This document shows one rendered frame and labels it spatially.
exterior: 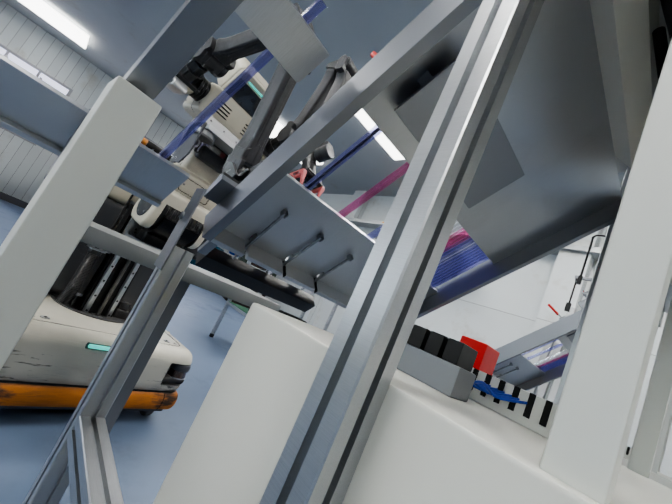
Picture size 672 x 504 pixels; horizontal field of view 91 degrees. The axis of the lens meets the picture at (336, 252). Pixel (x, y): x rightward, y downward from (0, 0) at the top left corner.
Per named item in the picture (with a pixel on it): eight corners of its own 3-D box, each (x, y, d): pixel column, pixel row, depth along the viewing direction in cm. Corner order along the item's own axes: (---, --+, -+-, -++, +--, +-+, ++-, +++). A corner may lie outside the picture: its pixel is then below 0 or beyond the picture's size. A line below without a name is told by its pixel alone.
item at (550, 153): (358, 110, 50) (352, 95, 53) (499, 274, 92) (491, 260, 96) (594, -96, 36) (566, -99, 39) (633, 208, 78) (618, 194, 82)
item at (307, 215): (215, 229, 67) (216, 218, 69) (389, 321, 110) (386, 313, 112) (278, 173, 59) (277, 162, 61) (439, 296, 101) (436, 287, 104)
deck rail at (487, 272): (388, 330, 108) (383, 313, 112) (391, 331, 110) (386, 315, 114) (633, 209, 78) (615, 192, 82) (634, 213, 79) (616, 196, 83)
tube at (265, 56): (131, 181, 69) (133, 177, 70) (138, 185, 70) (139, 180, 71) (320, -2, 48) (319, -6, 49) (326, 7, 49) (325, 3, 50)
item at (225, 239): (210, 241, 66) (213, 217, 71) (387, 330, 108) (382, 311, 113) (213, 238, 66) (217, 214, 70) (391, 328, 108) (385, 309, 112)
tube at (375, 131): (244, 236, 73) (244, 233, 74) (249, 239, 74) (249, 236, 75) (448, 69, 52) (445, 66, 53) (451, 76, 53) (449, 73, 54)
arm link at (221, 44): (326, 21, 93) (306, -10, 84) (319, 64, 91) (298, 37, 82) (217, 60, 115) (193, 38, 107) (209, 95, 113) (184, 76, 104)
